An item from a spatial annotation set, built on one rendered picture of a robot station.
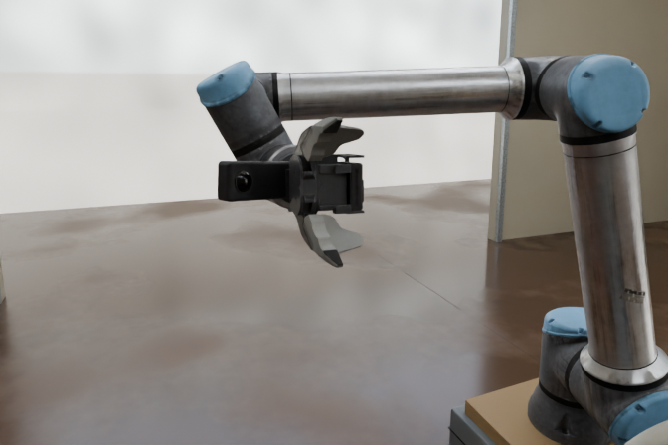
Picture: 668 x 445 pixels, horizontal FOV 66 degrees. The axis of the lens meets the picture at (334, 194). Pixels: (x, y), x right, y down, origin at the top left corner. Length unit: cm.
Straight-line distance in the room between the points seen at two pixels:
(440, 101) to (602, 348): 54
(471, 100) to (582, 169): 22
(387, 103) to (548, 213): 571
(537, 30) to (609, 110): 534
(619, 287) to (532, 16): 530
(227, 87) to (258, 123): 7
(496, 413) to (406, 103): 82
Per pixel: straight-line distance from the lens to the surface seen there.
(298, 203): 61
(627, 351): 110
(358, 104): 92
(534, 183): 635
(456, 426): 148
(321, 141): 55
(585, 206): 97
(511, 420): 141
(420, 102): 95
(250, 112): 77
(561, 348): 127
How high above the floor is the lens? 165
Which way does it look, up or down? 11 degrees down
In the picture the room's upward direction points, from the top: straight up
